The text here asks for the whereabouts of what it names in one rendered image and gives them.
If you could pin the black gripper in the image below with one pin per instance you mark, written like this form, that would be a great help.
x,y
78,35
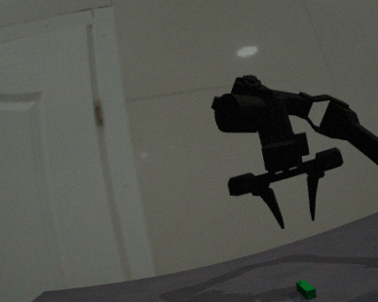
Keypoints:
x,y
259,185

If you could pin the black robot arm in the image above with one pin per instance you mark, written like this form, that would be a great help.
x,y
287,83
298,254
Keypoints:
x,y
253,107

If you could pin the green rectangular post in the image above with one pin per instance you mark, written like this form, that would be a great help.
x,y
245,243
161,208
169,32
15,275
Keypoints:
x,y
306,290

